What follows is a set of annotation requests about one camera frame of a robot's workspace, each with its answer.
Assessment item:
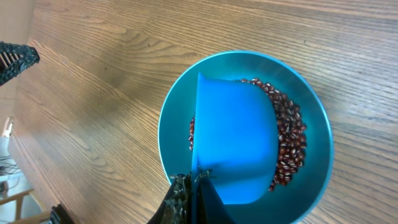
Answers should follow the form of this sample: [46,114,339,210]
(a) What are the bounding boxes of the blue plastic measuring scoop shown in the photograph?
[192,74,278,206]

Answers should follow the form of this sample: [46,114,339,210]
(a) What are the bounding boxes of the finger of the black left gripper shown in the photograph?
[1,41,40,86]

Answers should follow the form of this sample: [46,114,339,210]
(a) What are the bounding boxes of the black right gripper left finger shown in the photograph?
[147,173,192,224]

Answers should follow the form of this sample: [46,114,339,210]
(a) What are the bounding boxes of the wooden chair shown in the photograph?
[1,189,51,224]

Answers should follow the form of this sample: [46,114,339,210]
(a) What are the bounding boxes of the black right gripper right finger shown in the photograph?
[195,170,236,224]

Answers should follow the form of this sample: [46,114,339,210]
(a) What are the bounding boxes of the teal blue bowl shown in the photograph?
[158,50,334,223]

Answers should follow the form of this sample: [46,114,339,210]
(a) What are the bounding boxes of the red beans in bowl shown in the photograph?
[190,78,307,190]

